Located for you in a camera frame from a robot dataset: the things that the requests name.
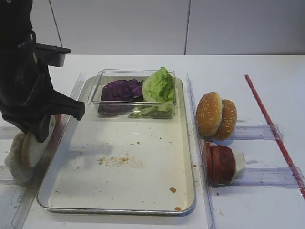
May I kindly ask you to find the red plastic rail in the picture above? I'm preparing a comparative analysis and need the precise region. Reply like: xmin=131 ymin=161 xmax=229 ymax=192
xmin=244 ymin=74 xmax=305 ymax=199

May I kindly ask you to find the white cheese slice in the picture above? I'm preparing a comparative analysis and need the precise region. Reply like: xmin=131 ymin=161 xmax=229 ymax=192
xmin=233 ymin=152 xmax=245 ymax=180

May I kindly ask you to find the left clear long rail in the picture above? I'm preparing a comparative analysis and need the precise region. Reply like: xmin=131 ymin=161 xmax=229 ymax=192
xmin=10 ymin=71 xmax=86 ymax=226

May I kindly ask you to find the white bread slice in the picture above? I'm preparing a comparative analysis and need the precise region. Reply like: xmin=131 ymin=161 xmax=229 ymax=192
xmin=4 ymin=132 xmax=32 ymax=184
xmin=21 ymin=131 xmax=50 ymax=167

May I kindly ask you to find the right clear long rail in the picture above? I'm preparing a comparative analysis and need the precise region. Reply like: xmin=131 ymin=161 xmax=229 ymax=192
xmin=186 ymin=73 xmax=215 ymax=229

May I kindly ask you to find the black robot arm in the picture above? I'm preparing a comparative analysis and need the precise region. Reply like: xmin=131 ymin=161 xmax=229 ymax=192
xmin=0 ymin=0 xmax=85 ymax=143

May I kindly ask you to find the rear red meat slice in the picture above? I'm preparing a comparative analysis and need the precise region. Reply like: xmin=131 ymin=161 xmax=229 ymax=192
xmin=217 ymin=145 xmax=236 ymax=184

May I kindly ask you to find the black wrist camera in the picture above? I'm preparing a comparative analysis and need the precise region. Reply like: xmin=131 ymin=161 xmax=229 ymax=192
xmin=35 ymin=43 xmax=71 ymax=67

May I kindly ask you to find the right lower clear crossbar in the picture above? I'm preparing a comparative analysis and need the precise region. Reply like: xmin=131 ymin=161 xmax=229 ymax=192
xmin=229 ymin=167 xmax=305 ymax=189

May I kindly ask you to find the clear long rail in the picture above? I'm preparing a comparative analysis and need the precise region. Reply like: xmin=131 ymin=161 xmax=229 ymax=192
xmin=186 ymin=73 xmax=215 ymax=229
xmin=10 ymin=71 xmax=86 ymax=226

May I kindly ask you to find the front red meat slice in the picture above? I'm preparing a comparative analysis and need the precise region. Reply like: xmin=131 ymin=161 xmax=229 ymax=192
xmin=203 ymin=142 xmax=213 ymax=185

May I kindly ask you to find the clear plastic container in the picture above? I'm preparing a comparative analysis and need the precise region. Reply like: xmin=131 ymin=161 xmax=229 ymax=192
xmin=88 ymin=69 xmax=176 ymax=118

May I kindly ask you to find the rear tomato slice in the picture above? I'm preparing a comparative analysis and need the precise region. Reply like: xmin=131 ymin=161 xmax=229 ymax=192
xmin=50 ymin=114 xmax=62 ymax=130

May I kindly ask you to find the left lower clear crossbar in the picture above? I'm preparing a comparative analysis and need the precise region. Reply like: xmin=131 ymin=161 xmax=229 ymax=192
xmin=0 ymin=165 xmax=14 ymax=185

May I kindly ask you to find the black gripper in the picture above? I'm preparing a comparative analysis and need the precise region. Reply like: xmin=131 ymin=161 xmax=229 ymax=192
xmin=0 ymin=31 xmax=85 ymax=143

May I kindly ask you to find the metal baking tray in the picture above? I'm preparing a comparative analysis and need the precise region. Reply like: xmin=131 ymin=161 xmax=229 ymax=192
xmin=37 ymin=79 xmax=196 ymax=216

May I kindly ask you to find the green lettuce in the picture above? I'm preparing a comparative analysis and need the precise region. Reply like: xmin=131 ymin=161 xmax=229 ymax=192
xmin=128 ymin=67 xmax=175 ymax=118

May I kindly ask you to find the sesame bun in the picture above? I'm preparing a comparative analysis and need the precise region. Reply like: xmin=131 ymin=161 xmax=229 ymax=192
xmin=196 ymin=92 xmax=223 ymax=136
xmin=212 ymin=99 xmax=237 ymax=141

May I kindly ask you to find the front sesame bun top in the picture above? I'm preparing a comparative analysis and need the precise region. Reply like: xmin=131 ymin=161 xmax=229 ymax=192
xmin=196 ymin=92 xmax=223 ymax=136

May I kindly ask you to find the rear sesame bun top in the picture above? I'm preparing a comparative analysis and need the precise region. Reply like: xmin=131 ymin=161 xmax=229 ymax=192
xmin=212 ymin=99 xmax=237 ymax=141

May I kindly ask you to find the purple cabbage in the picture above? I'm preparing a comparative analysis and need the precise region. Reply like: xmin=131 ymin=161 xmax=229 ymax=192
xmin=98 ymin=79 xmax=143 ymax=115

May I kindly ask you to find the right upper clear crossbar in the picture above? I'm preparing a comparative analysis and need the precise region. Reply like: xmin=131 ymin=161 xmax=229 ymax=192
xmin=229 ymin=125 xmax=283 ymax=141

